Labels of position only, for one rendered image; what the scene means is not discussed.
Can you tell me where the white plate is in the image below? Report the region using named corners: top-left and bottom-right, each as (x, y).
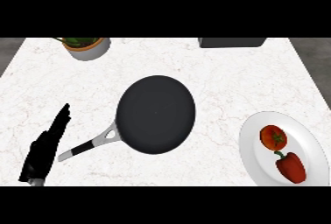
top-left (237, 110), bottom-right (331, 187)

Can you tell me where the potted plant in grey pot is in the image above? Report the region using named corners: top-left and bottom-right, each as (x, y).
top-left (51, 37), bottom-right (112, 62)

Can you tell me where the black frying pan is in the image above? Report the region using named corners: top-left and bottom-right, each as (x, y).
top-left (56, 74), bottom-right (197, 163)

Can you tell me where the dark grey appliance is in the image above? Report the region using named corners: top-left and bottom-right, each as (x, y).
top-left (197, 37), bottom-right (267, 49)

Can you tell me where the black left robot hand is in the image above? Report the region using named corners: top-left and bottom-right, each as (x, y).
top-left (16, 102), bottom-right (72, 184)

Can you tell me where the red tomato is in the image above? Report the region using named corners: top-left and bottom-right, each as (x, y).
top-left (258, 124), bottom-right (288, 151)

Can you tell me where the red bell pepper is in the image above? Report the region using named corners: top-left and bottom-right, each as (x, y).
top-left (273, 150), bottom-right (307, 185)

